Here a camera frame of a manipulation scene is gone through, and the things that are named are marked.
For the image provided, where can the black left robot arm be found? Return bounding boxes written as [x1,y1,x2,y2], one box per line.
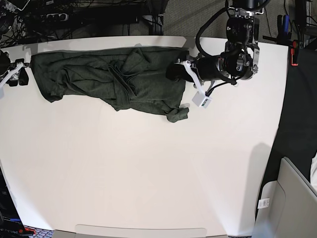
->
[165,0,268,85]

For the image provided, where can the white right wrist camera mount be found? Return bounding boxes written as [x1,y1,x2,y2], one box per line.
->
[0,61,30,99]

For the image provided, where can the aluminium frame post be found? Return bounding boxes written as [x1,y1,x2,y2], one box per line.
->
[148,0,163,36]

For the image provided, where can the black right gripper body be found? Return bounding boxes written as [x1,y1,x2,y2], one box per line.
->
[0,50,11,77]

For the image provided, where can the orange black table clamp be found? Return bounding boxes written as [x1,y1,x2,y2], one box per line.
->
[263,35,303,66]

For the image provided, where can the grey plastic bin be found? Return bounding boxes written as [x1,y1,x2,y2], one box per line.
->
[252,158,317,238]

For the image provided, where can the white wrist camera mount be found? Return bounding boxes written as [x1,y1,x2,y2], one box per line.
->
[0,61,30,99]
[178,60,211,108]

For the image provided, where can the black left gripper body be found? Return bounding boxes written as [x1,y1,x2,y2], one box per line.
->
[190,56,222,81]

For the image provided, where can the dark grey mat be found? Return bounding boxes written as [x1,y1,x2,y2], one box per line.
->
[262,47,317,193]

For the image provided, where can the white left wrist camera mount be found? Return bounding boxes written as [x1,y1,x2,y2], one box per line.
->
[178,60,211,108]

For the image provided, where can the black printed box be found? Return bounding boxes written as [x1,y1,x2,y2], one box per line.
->
[0,172,23,238]

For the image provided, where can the blue handled clamp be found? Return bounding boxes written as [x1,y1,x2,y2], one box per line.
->
[276,15,291,45]

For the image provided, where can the dark green long-sleeve shirt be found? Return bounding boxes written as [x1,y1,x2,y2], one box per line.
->
[30,47,189,123]

